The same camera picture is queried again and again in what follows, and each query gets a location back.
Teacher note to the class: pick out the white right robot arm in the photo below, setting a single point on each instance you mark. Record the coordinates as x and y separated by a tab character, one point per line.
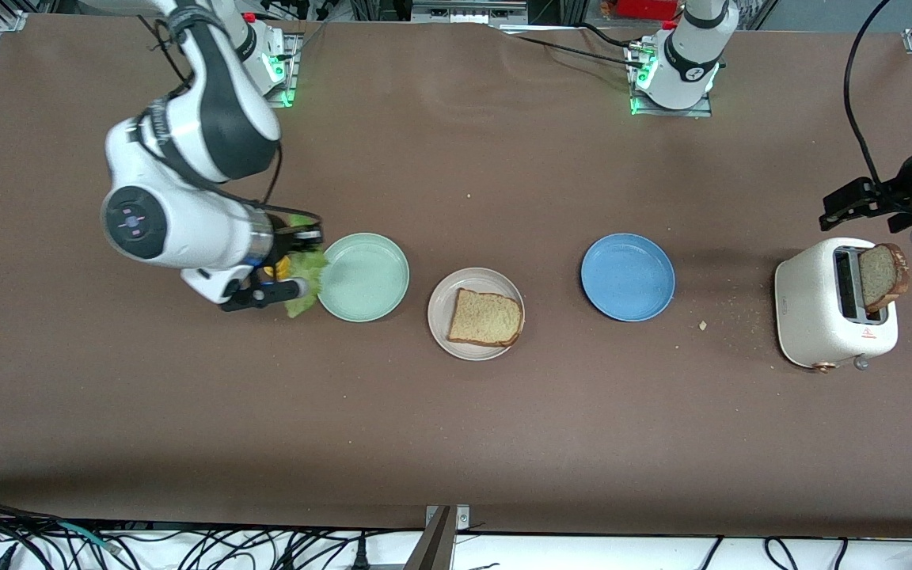
187	222

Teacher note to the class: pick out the red background object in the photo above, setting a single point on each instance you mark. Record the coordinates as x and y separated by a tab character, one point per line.
642	8

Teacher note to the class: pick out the grey background box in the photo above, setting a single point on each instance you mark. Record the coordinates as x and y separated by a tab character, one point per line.
468	9

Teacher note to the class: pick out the yellow mustard squeeze bottle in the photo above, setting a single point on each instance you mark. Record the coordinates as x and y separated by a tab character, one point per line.
278	269

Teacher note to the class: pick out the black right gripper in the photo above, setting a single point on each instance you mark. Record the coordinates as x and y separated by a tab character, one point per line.
291	239

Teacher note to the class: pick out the blue plate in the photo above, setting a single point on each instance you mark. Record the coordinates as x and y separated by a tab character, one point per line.
628	277

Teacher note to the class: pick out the green lettuce leaf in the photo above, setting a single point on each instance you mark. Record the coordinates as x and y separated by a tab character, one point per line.
305	273

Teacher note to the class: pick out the white toaster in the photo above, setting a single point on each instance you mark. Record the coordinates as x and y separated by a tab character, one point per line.
808	317

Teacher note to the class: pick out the beige plate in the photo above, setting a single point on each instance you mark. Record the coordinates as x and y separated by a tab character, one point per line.
438	313

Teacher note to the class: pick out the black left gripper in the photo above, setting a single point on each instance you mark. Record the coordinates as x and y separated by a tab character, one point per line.
905	190

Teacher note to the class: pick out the mint green plate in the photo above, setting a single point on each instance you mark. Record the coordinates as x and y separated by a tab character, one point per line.
365	277

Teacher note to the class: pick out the grey metal table bracket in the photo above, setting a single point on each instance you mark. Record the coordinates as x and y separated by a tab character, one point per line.
436	546

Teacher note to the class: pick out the brown bread slice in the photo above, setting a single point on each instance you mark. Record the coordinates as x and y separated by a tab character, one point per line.
879	277
484	317

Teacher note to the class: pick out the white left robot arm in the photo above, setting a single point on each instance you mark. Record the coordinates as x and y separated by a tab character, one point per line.
689	55

